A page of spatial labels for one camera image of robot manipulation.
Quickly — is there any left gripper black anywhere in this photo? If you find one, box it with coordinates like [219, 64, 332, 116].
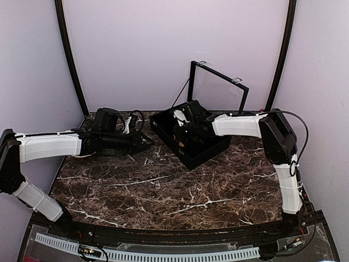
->
[101, 128, 155, 156]

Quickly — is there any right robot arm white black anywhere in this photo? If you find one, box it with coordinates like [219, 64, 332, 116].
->
[171, 108, 303, 215]

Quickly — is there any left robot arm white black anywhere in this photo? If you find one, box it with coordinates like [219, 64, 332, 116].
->
[1, 129, 154, 238]

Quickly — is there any beige round plate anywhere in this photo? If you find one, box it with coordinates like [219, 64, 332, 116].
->
[74, 152, 95, 159]

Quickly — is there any black display case box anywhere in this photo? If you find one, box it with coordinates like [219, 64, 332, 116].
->
[149, 61, 249, 170]

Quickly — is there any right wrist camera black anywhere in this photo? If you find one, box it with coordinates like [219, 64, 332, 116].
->
[170, 100, 209, 127]

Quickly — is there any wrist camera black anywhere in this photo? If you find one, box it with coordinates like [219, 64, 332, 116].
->
[170, 100, 209, 127]
[93, 108, 119, 132]

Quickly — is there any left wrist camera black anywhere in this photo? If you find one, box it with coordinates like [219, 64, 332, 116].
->
[93, 108, 119, 132]

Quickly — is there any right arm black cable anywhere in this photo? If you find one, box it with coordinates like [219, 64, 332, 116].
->
[269, 110, 310, 177]

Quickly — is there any white slotted cable duct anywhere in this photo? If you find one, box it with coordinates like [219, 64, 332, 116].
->
[34, 233, 260, 261]

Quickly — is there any left black frame post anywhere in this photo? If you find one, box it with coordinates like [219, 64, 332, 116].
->
[55, 0, 89, 117]

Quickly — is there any black frame post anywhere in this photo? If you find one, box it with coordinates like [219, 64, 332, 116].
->
[55, 0, 89, 117]
[264, 0, 297, 111]

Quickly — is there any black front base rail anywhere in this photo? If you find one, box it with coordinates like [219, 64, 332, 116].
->
[18, 211, 340, 261]

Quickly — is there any right black frame post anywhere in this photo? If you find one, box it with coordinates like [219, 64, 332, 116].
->
[264, 0, 297, 111]

